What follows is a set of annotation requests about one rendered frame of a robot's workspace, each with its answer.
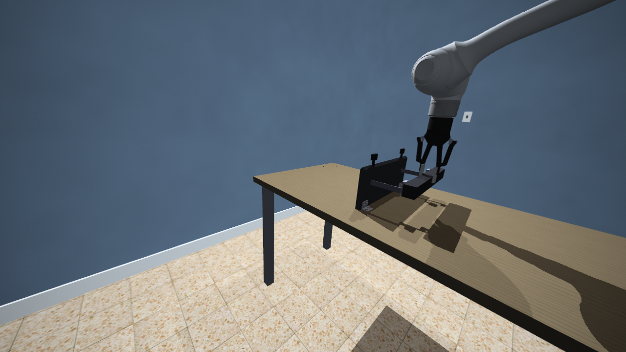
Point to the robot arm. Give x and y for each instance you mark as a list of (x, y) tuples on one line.
[(444, 73)]

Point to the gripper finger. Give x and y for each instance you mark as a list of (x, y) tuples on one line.
[(419, 152), (439, 156)]

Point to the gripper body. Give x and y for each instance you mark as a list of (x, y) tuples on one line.
[(439, 127)]

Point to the dark grey long rectangular bar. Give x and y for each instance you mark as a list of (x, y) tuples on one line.
[(417, 186)]

